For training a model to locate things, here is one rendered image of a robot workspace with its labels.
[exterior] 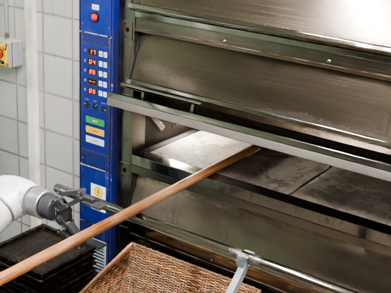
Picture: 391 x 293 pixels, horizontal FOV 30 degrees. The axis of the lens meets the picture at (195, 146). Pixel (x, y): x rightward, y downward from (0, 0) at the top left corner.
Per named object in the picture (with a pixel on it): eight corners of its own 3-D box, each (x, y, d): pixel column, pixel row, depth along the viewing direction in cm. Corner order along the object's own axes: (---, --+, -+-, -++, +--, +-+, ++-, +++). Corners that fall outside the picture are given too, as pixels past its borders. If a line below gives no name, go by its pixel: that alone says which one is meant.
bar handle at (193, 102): (117, 98, 247) (120, 98, 248) (198, 119, 229) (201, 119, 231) (120, 81, 246) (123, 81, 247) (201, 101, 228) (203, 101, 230)
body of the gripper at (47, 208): (56, 188, 217) (78, 197, 212) (56, 214, 220) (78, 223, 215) (37, 196, 211) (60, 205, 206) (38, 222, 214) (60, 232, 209)
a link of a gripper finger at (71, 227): (57, 214, 211) (56, 217, 212) (81, 244, 208) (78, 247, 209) (67, 210, 214) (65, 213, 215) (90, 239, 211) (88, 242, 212)
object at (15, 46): (6, 60, 290) (4, 35, 287) (23, 65, 285) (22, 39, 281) (-9, 64, 284) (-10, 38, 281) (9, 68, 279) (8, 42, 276)
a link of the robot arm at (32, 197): (45, 208, 224) (59, 214, 221) (22, 218, 217) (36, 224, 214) (44, 181, 221) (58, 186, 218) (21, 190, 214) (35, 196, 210)
